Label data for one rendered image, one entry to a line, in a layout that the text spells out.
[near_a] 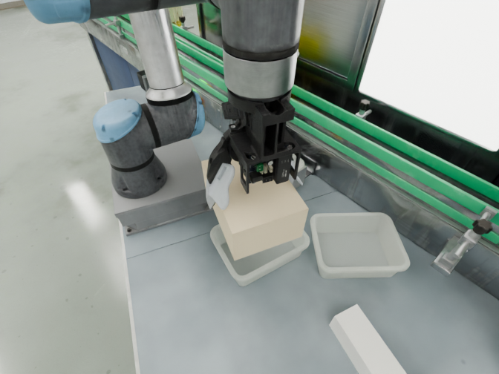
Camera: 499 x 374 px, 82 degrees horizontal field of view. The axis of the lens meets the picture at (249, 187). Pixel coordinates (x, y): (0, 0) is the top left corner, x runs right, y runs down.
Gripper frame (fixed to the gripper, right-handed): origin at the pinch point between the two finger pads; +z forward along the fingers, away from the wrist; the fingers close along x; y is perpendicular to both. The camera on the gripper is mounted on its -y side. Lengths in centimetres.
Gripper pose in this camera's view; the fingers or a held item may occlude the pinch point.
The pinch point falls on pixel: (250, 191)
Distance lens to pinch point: 47.9
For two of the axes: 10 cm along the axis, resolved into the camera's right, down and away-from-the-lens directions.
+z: -0.1, 6.7, 7.4
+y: 3.7, 6.9, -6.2
